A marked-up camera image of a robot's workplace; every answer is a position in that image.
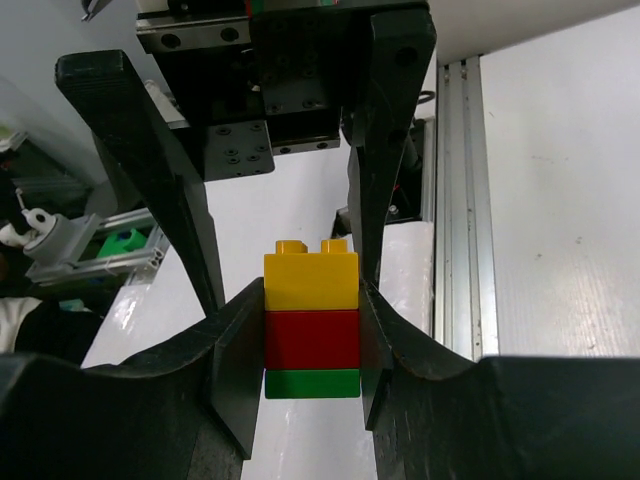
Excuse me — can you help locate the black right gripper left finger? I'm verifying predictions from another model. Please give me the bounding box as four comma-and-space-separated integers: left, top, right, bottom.
1, 279, 265, 479

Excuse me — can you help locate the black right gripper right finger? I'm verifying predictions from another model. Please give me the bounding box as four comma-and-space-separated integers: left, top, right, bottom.
359, 283, 639, 479

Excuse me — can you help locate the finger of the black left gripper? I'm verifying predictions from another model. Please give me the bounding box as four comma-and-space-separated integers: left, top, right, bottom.
347, 12, 436, 286
55, 50, 224, 315

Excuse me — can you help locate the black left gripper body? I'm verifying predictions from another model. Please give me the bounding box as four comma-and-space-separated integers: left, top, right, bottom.
136, 1, 430, 180

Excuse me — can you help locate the green long lego brick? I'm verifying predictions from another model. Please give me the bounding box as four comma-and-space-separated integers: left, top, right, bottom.
265, 369, 360, 399

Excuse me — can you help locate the red long lego brick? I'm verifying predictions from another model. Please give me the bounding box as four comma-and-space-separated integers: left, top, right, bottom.
265, 310, 360, 370

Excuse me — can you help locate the yellow long lego brick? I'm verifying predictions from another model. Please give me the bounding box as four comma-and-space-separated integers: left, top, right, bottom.
264, 240, 359, 312

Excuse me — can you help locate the aluminium table frame rail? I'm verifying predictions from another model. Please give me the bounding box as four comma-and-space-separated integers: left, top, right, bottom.
422, 56, 499, 361

